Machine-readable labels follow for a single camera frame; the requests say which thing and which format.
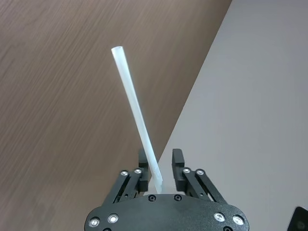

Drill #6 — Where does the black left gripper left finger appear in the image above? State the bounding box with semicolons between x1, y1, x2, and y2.
102;148;151;209

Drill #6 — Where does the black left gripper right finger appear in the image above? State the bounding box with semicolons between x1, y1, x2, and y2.
171;148;228;205

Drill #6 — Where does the translucent white glue stick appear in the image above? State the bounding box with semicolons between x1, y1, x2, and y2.
111;45;165;194

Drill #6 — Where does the black flat device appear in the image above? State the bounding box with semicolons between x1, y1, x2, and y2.
287;206;308;231

